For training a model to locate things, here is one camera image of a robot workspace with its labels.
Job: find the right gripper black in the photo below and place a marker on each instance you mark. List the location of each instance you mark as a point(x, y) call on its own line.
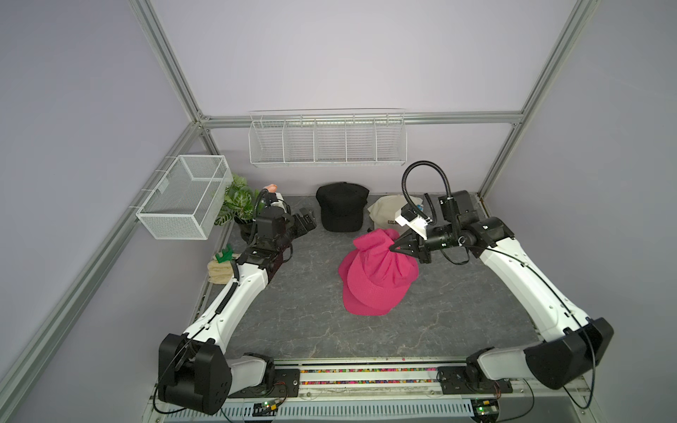
point(412, 241)

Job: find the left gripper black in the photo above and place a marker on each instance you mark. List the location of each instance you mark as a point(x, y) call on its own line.
point(309, 221)

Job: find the cream cap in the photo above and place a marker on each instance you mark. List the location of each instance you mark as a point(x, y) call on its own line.
point(383, 213)

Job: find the pink cap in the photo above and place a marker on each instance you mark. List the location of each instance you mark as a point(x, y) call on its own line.
point(350, 301)
point(380, 278)

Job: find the black cap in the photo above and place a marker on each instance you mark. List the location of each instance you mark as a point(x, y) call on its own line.
point(342, 206)

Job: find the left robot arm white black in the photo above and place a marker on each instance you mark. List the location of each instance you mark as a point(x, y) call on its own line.
point(193, 370)

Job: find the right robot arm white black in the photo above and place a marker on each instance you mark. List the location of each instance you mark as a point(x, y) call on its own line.
point(570, 343)

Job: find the black plant pot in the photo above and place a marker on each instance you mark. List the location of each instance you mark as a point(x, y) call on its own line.
point(246, 228)

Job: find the green artificial plant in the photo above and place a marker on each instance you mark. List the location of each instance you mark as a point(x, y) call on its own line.
point(238, 202)

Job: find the small green toy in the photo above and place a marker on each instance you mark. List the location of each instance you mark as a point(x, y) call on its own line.
point(225, 255)

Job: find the green circuit board right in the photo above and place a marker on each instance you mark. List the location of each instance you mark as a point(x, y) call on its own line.
point(485, 409)

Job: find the green circuit board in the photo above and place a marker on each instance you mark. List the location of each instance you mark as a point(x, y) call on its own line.
point(266, 409)
point(485, 409)

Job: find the green circuit board left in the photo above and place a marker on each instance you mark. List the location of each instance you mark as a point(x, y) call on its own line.
point(266, 409)

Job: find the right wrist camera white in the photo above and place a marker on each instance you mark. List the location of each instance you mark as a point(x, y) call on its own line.
point(408, 216)

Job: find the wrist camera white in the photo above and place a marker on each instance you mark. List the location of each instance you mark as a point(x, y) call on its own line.
point(275, 199)
point(408, 216)

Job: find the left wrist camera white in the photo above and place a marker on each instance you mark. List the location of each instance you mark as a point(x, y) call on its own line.
point(275, 199)

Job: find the long white wire shelf basket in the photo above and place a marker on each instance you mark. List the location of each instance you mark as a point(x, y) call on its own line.
point(328, 137)

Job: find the white wire cube basket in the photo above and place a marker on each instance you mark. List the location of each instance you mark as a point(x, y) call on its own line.
point(185, 203)

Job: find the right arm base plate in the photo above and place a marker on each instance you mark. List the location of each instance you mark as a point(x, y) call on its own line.
point(458, 380)

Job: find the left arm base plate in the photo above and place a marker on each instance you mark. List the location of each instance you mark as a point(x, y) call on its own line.
point(286, 384)

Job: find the white slotted cable duct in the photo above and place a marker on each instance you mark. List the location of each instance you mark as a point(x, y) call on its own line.
point(336, 411)

